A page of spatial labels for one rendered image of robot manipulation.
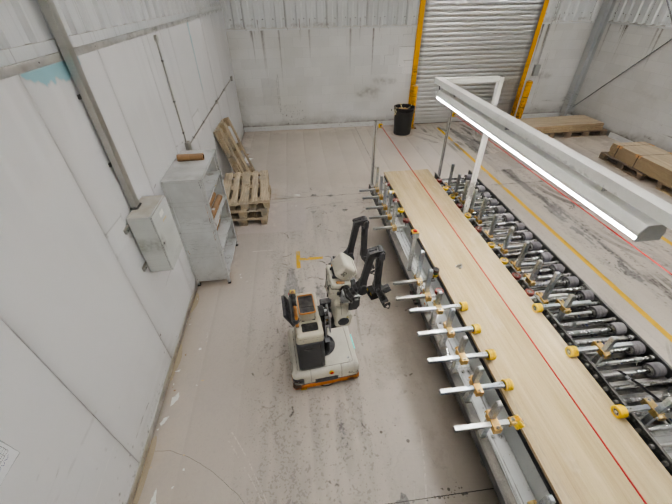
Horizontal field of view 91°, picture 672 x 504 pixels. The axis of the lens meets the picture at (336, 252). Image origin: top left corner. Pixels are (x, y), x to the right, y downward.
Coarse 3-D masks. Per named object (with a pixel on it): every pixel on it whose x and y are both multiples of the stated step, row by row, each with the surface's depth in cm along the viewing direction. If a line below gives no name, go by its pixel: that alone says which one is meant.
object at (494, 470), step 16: (384, 224) 450; (400, 256) 389; (416, 288) 347; (432, 336) 302; (448, 368) 273; (464, 400) 250; (464, 416) 248; (480, 448) 227; (496, 464) 218; (496, 480) 211; (512, 496) 204
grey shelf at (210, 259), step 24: (192, 168) 385; (216, 168) 447; (168, 192) 367; (192, 192) 370; (216, 192) 468; (192, 216) 388; (216, 216) 425; (192, 240) 408; (216, 240) 412; (192, 264) 431; (216, 264) 435
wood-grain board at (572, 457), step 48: (432, 192) 468; (432, 240) 379; (480, 240) 378; (480, 288) 318; (480, 336) 274; (528, 384) 240; (576, 384) 240; (528, 432) 214; (576, 432) 214; (624, 432) 214; (576, 480) 193; (624, 480) 193
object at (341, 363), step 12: (288, 336) 354; (336, 336) 351; (348, 336) 352; (336, 348) 339; (348, 348) 339; (336, 360) 328; (348, 360) 328; (300, 372) 319; (312, 372) 319; (324, 372) 321; (336, 372) 323; (348, 372) 328; (300, 384) 323; (312, 384) 327; (324, 384) 332
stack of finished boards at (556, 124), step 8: (520, 120) 905; (528, 120) 904; (536, 120) 904; (544, 120) 903; (552, 120) 902; (560, 120) 901; (568, 120) 901; (576, 120) 900; (584, 120) 899; (592, 120) 898; (536, 128) 861; (544, 128) 864; (552, 128) 867; (560, 128) 871; (568, 128) 875; (576, 128) 877; (584, 128) 880; (592, 128) 884; (600, 128) 887
